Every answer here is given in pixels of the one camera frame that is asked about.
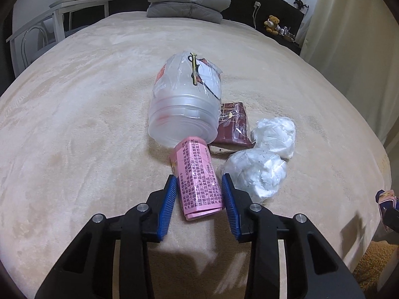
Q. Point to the grey chair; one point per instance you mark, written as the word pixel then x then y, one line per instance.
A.
pixel 31 34

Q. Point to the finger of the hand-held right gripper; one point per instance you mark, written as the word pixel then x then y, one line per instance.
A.
pixel 392 219

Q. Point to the bed with beige blanket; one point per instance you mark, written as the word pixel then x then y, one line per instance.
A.
pixel 78 130

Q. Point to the maroon packet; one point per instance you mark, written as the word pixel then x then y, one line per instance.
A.
pixel 232 124

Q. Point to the group of small bottles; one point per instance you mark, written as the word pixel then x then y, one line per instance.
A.
pixel 286 32

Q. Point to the white plastic bundle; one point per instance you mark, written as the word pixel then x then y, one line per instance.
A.
pixel 255 171
pixel 276 135

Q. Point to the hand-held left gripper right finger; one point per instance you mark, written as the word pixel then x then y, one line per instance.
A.
pixel 232 208

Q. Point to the brown teddy bear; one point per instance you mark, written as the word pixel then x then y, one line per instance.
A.
pixel 271 23

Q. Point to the person's right fuzzy brown leg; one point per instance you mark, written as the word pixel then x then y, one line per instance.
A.
pixel 377 258

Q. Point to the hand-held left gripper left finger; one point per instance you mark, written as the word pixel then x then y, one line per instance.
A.
pixel 166 208

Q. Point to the clear plastic container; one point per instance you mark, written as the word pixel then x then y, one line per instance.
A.
pixel 180 112

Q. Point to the black figurine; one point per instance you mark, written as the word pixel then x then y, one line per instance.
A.
pixel 300 3

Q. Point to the white desk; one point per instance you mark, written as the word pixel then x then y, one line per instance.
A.
pixel 81 3

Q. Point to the blue pink snack packet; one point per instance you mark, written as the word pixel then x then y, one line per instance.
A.
pixel 388 196

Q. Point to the cream curtain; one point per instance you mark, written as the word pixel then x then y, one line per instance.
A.
pixel 358 37

